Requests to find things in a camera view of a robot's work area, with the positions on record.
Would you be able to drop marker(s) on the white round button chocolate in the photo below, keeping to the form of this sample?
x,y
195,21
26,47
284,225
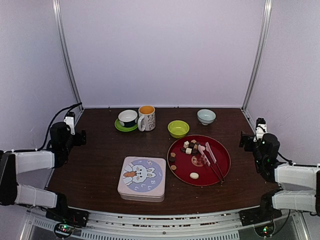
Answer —
x,y
194,175

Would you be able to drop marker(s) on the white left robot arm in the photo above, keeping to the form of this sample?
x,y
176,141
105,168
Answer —
x,y
24,173

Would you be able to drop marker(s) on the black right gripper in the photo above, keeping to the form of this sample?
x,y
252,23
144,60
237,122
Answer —
x,y
244,137

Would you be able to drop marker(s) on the pink plastic scoop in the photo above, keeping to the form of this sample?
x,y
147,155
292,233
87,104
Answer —
x,y
207,154

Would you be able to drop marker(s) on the front aluminium rail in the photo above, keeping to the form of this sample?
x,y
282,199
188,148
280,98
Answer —
x,y
223,225

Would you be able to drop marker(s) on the left aluminium frame post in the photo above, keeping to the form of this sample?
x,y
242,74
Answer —
x,y
65,53

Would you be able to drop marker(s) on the red round tray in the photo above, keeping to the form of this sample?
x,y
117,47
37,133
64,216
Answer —
x,y
192,162

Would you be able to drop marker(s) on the dark blue white cup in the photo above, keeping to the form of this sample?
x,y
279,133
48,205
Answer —
x,y
128,118

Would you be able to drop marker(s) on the right aluminium frame post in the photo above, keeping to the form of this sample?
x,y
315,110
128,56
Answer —
x,y
263,35

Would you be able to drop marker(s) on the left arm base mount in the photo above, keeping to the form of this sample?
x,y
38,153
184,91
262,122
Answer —
x,y
68,219

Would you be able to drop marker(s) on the white floral mug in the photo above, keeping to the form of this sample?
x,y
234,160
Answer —
x,y
147,118

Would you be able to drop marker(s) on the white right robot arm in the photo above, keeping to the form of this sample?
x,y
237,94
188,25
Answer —
x,y
298,184

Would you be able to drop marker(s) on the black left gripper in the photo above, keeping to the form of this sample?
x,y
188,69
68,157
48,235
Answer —
x,y
78,141

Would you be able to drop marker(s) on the silver compartment tin box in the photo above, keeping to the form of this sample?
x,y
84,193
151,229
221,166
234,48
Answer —
x,y
143,198

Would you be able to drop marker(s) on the pale blue bowl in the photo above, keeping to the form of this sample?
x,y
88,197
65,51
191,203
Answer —
x,y
206,116

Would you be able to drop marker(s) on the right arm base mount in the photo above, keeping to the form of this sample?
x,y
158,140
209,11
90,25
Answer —
x,y
262,217

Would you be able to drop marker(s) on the aluminium frame post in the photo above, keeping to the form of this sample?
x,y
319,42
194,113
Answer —
x,y
263,35
65,53

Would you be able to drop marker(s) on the tin lid with rabbit picture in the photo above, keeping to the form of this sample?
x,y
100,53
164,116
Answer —
x,y
142,176

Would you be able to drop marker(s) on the lime green bowl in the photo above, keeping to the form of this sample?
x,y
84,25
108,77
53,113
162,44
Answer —
x,y
178,128

